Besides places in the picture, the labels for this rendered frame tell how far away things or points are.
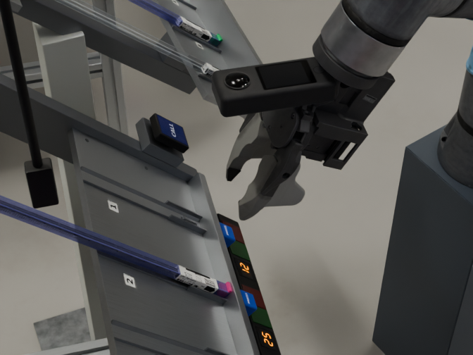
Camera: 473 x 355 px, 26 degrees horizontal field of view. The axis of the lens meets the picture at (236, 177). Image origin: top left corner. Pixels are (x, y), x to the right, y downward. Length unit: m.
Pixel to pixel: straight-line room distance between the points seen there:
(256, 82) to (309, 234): 1.27
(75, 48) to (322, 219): 0.97
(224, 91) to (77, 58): 0.51
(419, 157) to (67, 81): 0.56
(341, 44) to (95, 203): 0.36
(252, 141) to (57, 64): 0.45
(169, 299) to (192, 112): 1.37
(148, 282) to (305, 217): 1.15
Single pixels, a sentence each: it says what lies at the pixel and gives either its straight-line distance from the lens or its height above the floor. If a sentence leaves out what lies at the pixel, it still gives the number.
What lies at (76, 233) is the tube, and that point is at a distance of 1.08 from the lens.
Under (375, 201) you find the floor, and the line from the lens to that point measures 2.31.
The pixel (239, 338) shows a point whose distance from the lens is 1.19.
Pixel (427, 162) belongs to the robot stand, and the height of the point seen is 0.55.
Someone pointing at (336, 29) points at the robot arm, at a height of 1.11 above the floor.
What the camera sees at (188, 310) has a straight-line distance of 1.16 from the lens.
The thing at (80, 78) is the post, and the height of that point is 0.75.
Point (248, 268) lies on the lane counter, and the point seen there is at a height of 0.65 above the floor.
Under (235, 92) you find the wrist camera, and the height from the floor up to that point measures 1.06.
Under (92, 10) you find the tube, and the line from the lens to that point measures 1.29.
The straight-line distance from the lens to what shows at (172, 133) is 1.30.
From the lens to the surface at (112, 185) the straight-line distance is 1.22.
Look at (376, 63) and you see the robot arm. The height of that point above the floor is 1.09.
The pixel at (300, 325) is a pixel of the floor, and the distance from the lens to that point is 2.08.
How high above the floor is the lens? 1.71
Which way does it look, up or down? 47 degrees down
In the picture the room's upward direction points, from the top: straight up
